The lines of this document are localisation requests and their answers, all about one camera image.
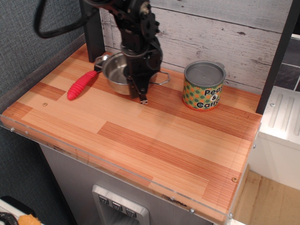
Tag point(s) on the peas and carrots can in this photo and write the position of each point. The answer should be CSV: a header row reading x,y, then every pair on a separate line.
x,y
203,84

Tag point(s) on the dark frame post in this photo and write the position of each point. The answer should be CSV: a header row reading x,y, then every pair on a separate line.
x,y
279,55
94,37

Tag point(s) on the black white object bottom left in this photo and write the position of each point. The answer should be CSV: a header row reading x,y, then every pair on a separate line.
x,y
15,209

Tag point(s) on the silver dispenser panel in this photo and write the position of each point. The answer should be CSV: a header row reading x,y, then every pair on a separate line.
x,y
114,209

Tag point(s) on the orange object bottom left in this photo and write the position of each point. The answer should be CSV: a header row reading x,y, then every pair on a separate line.
x,y
28,220

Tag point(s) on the dark right frame post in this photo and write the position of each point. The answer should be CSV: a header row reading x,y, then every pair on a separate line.
x,y
279,55

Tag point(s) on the dark left frame post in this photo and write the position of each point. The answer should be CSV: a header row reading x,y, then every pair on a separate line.
x,y
94,37

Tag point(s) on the clear acrylic edge guard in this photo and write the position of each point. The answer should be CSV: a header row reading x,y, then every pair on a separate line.
x,y
154,161

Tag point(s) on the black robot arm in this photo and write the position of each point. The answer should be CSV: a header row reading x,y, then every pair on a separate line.
x,y
139,43

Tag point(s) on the small steel pot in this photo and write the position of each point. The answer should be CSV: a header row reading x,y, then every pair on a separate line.
x,y
114,69

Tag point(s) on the white toy sink unit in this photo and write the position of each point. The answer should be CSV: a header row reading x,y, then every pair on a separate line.
x,y
276,150

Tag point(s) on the grey toy fridge cabinet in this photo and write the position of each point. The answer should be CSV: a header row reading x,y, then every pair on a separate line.
x,y
76,180

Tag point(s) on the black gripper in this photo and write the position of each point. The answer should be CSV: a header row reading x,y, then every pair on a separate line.
x,y
142,66

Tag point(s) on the red handled metal spoon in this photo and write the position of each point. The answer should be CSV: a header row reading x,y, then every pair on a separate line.
x,y
76,89

